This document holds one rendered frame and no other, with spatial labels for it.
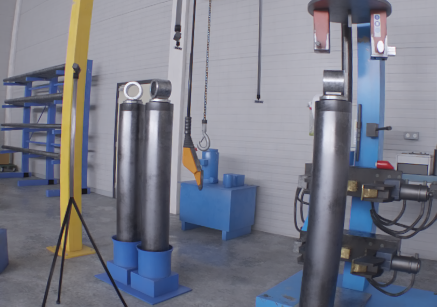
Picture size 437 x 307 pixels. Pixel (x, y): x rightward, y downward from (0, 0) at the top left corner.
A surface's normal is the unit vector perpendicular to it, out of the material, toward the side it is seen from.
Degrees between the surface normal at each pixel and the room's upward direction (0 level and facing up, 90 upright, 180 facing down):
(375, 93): 90
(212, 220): 90
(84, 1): 90
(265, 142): 90
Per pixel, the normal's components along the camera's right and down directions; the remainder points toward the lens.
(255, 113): -0.62, 0.00
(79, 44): 0.78, 0.05
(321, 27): -0.36, 0.01
